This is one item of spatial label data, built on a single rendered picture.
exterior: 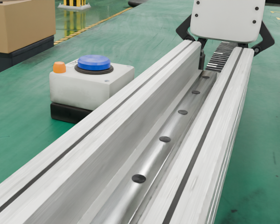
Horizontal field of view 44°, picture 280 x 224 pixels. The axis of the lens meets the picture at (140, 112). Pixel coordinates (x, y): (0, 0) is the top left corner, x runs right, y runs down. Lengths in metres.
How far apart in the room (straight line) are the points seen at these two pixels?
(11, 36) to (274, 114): 0.51
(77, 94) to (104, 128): 0.18
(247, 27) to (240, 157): 0.21
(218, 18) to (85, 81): 0.23
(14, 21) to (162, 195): 0.62
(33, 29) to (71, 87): 0.42
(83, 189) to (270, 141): 0.28
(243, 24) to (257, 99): 0.12
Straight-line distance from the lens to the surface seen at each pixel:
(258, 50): 0.55
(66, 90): 0.42
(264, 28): 0.55
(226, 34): 0.53
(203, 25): 0.54
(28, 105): 0.49
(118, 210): 0.21
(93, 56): 0.44
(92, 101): 0.40
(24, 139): 0.40
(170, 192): 0.18
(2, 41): 0.74
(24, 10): 0.79
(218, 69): 0.61
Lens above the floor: 0.97
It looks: 24 degrees down
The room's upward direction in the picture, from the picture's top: 4 degrees clockwise
